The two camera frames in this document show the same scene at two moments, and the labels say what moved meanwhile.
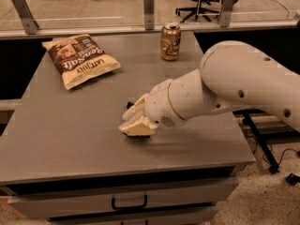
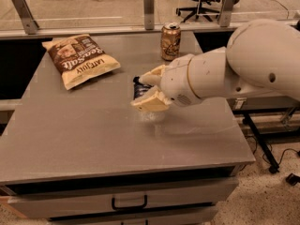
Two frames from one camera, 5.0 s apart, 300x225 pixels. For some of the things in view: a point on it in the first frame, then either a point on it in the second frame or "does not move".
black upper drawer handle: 128,207 does not move
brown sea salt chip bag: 80,59 does not move
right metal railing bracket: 228,5 does not move
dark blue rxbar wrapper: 127,106 -> 139,87
